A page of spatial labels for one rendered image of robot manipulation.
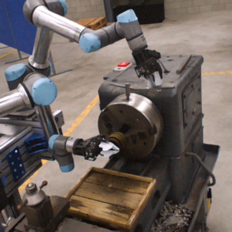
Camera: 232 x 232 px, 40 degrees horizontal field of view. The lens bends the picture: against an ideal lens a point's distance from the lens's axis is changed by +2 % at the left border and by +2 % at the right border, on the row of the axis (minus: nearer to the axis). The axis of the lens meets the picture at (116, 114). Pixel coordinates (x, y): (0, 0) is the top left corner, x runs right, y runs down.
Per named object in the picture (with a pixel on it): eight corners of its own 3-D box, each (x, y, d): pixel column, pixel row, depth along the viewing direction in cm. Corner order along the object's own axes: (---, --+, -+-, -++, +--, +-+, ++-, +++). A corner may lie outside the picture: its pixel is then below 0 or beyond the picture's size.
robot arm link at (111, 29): (90, 32, 136) (107, 24, 128) (106, 26, 143) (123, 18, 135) (97, 50, 137) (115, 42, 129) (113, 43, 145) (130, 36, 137)
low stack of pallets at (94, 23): (83, 33, 1011) (80, 18, 993) (108, 31, 987) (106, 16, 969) (69, 42, 903) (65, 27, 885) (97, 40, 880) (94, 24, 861)
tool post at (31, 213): (41, 210, 120) (35, 188, 116) (56, 214, 117) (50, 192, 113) (27, 224, 115) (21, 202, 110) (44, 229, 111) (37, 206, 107)
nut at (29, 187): (31, 186, 113) (29, 178, 111) (40, 188, 111) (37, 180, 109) (23, 193, 109) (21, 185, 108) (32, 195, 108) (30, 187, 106)
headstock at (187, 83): (140, 104, 233) (135, 53, 217) (206, 110, 211) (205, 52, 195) (102, 146, 187) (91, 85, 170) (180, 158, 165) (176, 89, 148)
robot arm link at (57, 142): (59, 145, 160) (55, 130, 157) (76, 148, 155) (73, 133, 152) (49, 153, 154) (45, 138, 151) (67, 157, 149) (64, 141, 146)
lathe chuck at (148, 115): (107, 142, 175) (103, 91, 160) (161, 156, 162) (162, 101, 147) (99, 151, 168) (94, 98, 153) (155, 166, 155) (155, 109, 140)
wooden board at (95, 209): (92, 172, 164) (90, 166, 162) (157, 185, 148) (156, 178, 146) (57, 211, 141) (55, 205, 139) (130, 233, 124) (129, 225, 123)
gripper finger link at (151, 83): (150, 97, 137) (141, 78, 135) (154, 91, 142) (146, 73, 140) (156, 95, 135) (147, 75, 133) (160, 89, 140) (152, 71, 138)
